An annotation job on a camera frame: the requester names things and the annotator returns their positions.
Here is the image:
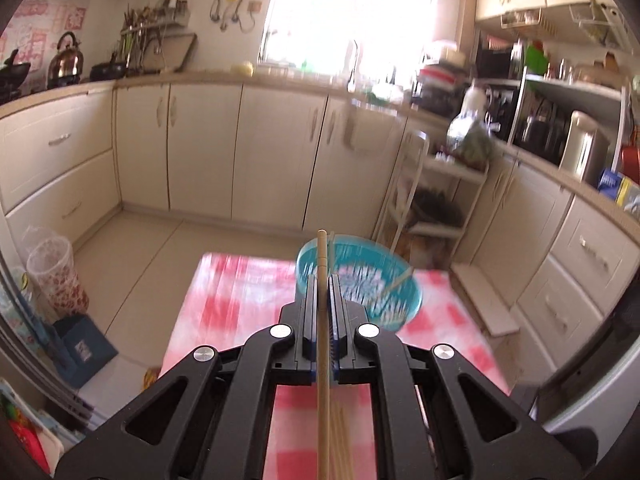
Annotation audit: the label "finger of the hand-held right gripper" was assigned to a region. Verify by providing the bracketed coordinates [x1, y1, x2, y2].
[510, 382, 599, 480]

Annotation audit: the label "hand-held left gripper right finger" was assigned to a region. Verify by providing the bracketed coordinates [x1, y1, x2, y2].
[327, 275, 591, 480]

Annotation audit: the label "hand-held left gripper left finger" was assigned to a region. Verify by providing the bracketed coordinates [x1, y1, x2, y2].
[55, 275, 321, 480]

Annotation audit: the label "blue perforated plastic cup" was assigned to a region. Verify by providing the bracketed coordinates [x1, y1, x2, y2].
[296, 234, 422, 333]

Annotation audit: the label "single wooden chopstick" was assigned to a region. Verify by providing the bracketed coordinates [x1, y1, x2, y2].
[382, 266, 414, 297]
[316, 230, 333, 480]

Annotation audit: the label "bundle of wooden chopsticks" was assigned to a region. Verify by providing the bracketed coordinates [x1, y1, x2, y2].
[330, 400, 352, 480]

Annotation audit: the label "red checkered plastic tablecloth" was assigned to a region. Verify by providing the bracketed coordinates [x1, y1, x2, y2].
[160, 252, 511, 480]

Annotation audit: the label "dark pot in cart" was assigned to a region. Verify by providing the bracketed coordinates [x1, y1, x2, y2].
[410, 187, 463, 226]

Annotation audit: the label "white wooden step stool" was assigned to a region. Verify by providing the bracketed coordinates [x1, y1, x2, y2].
[452, 264, 521, 338]

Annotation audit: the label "white rolling cart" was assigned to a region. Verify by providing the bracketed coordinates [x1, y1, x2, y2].
[372, 127, 490, 271]

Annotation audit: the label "white hanging door bin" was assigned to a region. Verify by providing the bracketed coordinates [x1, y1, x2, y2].
[345, 105, 396, 153]

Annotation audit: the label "white base kitchen cabinets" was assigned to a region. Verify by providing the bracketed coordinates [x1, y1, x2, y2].
[0, 80, 640, 411]

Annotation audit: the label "blue and yellow carton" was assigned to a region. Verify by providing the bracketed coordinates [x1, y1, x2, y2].
[597, 169, 628, 198]

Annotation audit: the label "plastic bag of greens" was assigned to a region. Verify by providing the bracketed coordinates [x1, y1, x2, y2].
[446, 115, 496, 168]

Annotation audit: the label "blue box on floor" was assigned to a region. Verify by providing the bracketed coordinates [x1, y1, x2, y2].
[52, 314, 119, 389]

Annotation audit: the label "red pan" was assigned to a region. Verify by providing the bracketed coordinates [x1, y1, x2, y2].
[620, 140, 640, 181]

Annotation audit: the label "white electric thermo pot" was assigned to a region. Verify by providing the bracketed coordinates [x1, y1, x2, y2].
[559, 110, 611, 183]

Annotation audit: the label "sink faucet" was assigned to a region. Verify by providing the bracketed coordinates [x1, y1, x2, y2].
[346, 40, 363, 93]

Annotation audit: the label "stack of pots and containers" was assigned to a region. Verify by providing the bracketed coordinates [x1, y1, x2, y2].
[412, 40, 468, 116]

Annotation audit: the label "white thermos jug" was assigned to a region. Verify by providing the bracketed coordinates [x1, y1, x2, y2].
[460, 85, 488, 121]

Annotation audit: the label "floral plastic trash bin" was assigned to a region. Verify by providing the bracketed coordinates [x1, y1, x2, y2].
[26, 235, 90, 318]

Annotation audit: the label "steel cooking pot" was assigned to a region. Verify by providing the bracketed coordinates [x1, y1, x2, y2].
[517, 115, 556, 148]

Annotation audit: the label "grey fridge door gasket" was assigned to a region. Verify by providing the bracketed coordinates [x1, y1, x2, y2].
[0, 255, 96, 433]

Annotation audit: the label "grey cutting board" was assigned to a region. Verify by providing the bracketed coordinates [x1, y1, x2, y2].
[142, 33, 197, 73]

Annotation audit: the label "black microwave oven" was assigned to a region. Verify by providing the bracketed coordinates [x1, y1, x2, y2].
[475, 35, 526, 81]

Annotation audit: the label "white countertop shelf unit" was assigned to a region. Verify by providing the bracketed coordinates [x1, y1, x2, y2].
[510, 72, 633, 181]

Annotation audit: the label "bright kitchen window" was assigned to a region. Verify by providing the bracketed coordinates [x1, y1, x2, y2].
[257, 0, 441, 86]

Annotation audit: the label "black frying pan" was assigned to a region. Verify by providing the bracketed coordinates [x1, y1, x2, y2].
[89, 60, 128, 81]

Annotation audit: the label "green plastic board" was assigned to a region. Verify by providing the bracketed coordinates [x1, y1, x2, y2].
[525, 42, 551, 73]

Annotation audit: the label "steel whistling kettle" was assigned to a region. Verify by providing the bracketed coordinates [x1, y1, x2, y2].
[47, 31, 83, 78]

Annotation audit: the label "black wok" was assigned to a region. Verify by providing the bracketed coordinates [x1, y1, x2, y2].
[0, 49, 31, 92]

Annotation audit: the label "wall utensil rack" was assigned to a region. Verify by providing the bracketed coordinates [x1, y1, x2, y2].
[117, 0, 192, 68]

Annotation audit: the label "hanging wire rack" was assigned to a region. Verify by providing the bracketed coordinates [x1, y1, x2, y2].
[500, 9, 543, 30]

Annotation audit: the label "pink wall stickers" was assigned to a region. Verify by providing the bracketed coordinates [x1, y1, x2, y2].
[0, 0, 91, 56]

